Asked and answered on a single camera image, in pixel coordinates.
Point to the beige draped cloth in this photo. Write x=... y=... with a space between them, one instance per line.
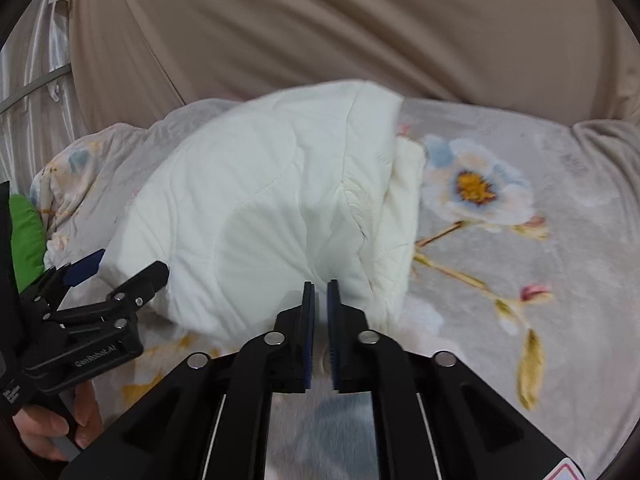
x=350 y=25

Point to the white shiny curtain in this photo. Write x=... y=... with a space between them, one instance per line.
x=35 y=130

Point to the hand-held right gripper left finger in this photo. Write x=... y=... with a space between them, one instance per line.
x=309 y=340

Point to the cream quilted jacket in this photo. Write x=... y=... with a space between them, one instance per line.
x=250 y=200

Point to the metal rail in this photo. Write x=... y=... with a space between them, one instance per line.
x=35 y=87

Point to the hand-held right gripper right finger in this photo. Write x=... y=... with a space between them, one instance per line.
x=332 y=340

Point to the grey floral plush blanket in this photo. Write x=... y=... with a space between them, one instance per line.
x=500 y=285

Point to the person's left hand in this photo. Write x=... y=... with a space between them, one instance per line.
x=45 y=430

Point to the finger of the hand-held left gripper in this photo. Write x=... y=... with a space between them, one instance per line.
x=85 y=266
x=145 y=282

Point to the green cloth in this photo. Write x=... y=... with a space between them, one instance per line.
x=27 y=240

